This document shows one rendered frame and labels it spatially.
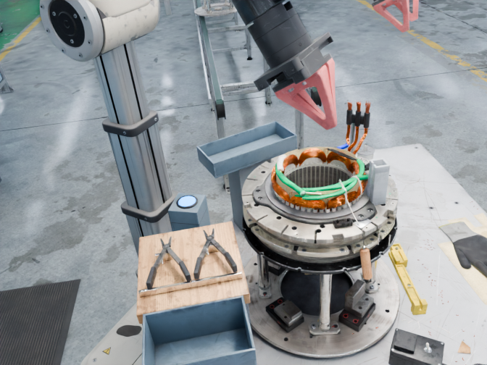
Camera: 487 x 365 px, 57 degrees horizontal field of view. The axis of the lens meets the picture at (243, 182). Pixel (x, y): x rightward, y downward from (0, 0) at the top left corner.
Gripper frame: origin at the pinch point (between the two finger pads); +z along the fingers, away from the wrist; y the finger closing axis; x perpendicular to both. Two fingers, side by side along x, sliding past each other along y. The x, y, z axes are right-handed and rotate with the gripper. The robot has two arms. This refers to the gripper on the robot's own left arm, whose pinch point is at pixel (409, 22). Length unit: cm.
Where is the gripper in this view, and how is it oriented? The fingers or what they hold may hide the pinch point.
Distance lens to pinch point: 102.4
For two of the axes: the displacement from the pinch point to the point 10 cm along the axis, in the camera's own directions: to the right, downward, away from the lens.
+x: -7.3, 2.1, 6.5
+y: 4.8, -5.2, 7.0
